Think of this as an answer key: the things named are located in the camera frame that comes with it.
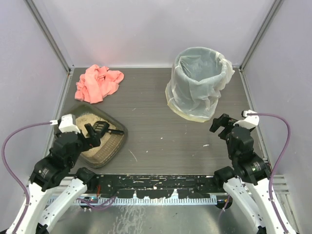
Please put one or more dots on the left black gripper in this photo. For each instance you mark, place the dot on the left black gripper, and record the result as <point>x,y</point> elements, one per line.
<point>90,138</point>

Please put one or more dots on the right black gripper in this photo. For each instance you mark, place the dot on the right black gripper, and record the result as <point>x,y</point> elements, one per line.
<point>224,125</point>

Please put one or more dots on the black slotted litter scoop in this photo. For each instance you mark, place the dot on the black slotted litter scoop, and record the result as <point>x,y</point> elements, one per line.
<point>103,127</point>

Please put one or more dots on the dark translucent litter box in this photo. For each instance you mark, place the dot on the dark translucent litter box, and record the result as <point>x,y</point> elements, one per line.
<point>110,142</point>

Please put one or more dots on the bin with plastic liner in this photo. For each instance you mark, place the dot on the bin with plastic liner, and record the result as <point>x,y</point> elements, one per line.
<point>198,76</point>

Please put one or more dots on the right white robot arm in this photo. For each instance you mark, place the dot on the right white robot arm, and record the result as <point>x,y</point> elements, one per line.
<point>249,181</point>

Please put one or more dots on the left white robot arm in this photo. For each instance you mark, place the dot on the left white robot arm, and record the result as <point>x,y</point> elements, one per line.
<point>35,217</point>

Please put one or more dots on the pink crumpled cloth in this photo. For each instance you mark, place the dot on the pink crumpled cloth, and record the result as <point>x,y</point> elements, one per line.
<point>97,83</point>

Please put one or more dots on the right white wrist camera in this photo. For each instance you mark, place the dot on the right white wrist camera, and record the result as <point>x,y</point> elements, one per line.
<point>249,121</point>

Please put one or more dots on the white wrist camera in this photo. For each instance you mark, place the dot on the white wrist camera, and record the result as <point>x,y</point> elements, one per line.
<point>67,123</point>
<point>249,121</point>

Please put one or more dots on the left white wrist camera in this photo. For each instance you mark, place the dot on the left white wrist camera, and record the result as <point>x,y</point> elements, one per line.
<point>67,123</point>

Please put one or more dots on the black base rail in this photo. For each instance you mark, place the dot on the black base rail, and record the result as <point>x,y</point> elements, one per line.
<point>155,186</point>

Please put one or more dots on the white slotted cable duct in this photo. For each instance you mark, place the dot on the white slotted cable duct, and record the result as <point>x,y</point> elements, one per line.
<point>174,200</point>

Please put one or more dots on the left aluminium frame post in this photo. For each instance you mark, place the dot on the left aluminium frame post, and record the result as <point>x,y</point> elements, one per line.
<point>47,33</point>

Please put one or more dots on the aluminium frame post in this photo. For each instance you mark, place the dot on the aluminium frame post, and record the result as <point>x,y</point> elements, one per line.
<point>47,33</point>
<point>261,32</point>

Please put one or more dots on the right aluminium frame post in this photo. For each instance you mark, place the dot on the right aluminium frame post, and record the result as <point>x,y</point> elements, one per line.
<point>261,32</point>

